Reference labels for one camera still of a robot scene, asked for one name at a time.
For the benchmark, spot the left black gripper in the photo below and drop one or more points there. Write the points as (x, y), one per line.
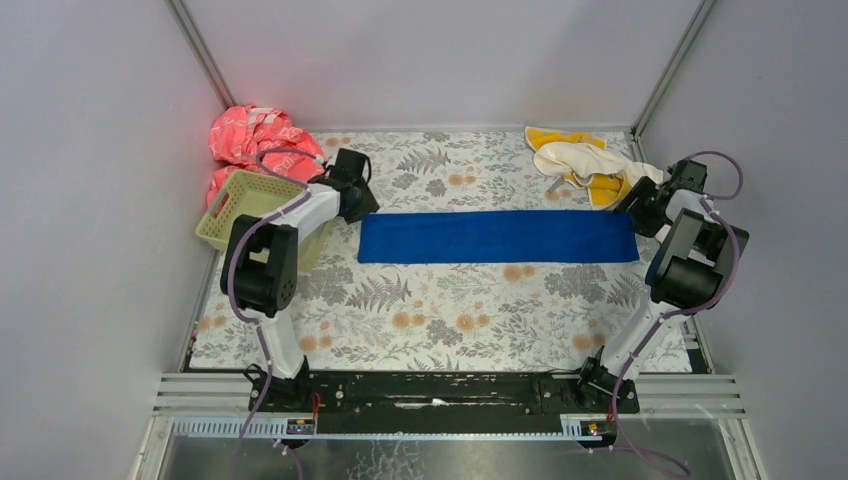
(365, 201)

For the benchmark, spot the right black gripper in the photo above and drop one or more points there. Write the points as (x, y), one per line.
(636, 211)

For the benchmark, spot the blue towel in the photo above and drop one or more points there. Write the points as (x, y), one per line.
(488, 237)

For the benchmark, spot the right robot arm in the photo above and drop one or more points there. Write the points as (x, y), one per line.
(695, 265)

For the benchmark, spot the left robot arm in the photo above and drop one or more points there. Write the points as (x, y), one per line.
(260, 271)

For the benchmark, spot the yellow towel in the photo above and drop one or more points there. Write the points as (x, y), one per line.
(537, 137)

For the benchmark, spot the cream towel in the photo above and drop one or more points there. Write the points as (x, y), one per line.
(607, 177)

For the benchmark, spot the pink patterned cloth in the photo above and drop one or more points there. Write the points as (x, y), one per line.
(258, 139)

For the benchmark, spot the green plastic basket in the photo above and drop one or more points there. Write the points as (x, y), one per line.
(245, 202)

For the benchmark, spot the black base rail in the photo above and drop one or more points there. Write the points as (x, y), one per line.
(440, 403)

